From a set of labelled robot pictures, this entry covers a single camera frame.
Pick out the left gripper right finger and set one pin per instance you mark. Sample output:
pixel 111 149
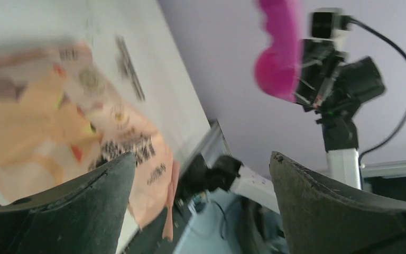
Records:
pixel 322 215

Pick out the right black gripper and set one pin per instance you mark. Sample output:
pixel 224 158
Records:
pixel 333 88

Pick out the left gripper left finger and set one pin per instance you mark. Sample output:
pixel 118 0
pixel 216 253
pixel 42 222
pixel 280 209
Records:
pixel 83 215

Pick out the magenta plastic scoop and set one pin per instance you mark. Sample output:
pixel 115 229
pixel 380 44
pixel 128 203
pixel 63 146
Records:
pixel 277 69

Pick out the pink cat litter bag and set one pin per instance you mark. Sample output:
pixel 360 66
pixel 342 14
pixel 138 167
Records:
pixel 60 117

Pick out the white bag sealing clip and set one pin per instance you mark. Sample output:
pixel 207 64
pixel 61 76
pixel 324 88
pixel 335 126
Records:
pixel 129 69

